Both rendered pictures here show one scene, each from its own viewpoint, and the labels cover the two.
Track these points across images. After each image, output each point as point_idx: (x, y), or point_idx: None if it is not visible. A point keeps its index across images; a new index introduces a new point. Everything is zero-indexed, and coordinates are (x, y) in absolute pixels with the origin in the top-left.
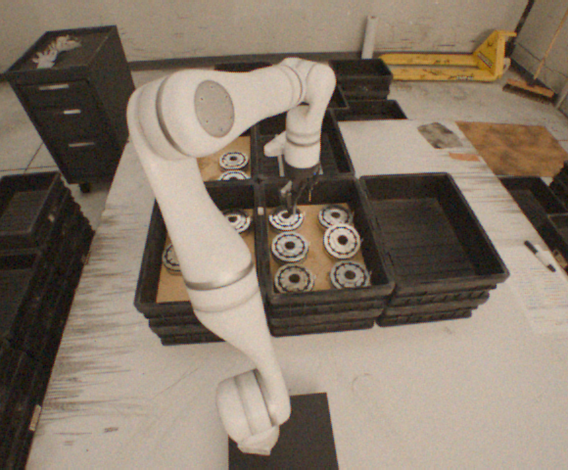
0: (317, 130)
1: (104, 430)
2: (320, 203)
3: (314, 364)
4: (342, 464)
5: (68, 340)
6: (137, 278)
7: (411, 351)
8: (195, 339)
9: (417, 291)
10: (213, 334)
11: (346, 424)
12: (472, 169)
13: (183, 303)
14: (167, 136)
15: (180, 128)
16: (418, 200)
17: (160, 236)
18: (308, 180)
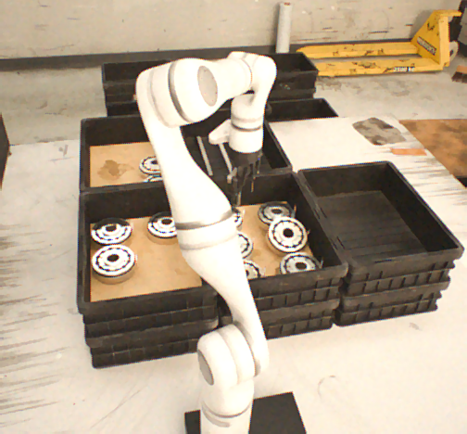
0: (261, 115)
1: None
2: (258, 202)
3: (273, 371)
4: None
5: None
6: (50, 302)
7: (377, 349)
8: (134, 356)
9: (372, 271)
10: (157, 345)
11: (318, 429)
12: (419, 164)
13: (133, 298)
14: (177, 104)
15: (189, 97)
16: (362, 194)
17: (87, 243)
18: (252, 167)
